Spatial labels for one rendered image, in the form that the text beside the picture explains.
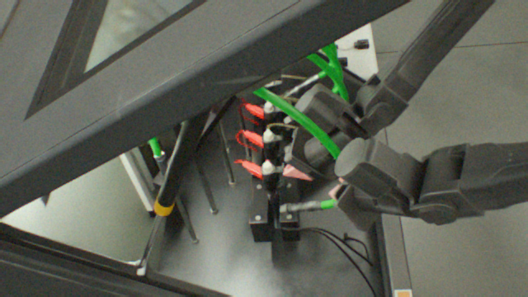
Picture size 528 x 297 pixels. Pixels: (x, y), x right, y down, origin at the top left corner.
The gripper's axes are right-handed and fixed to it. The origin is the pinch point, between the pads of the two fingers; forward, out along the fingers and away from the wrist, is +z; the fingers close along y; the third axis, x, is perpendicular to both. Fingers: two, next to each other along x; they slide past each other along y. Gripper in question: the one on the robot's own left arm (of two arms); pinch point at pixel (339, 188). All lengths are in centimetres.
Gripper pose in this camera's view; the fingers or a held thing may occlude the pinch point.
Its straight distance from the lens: 87.7
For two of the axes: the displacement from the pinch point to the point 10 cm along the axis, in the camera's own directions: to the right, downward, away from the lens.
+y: -6.0, 7.6, -2.6
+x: 7.1, 6.5, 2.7
